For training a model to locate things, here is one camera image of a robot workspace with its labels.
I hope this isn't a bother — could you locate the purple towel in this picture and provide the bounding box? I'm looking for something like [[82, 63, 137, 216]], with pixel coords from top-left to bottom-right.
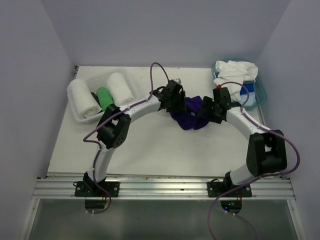
[[170, 95, 209, 131]]

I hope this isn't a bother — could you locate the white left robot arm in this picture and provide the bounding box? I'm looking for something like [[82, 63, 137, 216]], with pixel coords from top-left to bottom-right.
[[83, 79, 186, 197]]

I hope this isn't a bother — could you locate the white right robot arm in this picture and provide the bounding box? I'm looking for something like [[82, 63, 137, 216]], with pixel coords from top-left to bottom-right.
[[198, 87, 287, 197]]

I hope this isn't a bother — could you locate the light blue towel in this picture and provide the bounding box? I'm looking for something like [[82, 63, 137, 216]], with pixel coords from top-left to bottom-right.
[[239, 92, 257, 109]]

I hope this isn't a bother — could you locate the white crumpled towel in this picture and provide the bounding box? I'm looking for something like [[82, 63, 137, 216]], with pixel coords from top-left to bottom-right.
[[213, 60, 258, 102]]

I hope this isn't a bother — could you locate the teal plastic bin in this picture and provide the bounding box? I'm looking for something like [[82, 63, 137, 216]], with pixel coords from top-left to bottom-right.
[[211, 58, 267, 110]]

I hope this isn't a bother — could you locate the green rolled towel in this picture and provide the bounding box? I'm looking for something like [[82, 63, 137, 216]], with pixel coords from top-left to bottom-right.
[[96, 87, 114, 112]]

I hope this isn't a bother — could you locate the white plastic basket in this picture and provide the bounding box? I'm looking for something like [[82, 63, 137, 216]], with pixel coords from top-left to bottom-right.
[[67, 68, 139, 124]]

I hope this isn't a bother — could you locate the large white rolled towel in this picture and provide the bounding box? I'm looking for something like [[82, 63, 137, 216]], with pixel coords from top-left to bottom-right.
[[67, 79, 102, 120]]

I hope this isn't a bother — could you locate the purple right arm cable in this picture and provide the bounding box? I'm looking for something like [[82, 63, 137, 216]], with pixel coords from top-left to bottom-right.
[[208, 81, 302, 240]]

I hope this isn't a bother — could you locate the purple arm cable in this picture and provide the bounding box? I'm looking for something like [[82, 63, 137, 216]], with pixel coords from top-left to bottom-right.
[[83, 61, 173, 183], [208, 81, 302, 240]]

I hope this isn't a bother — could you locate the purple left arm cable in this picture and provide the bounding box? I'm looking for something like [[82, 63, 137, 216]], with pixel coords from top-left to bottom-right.
[[83, 61, 173, 183]]

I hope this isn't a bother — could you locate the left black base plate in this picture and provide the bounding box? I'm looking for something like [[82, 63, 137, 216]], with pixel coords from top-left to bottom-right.
[[73, 181, 120, 198]]

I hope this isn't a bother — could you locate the aluminium rail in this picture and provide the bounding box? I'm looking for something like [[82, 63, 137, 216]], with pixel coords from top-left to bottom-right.
[[32, 175, 295, 200]]

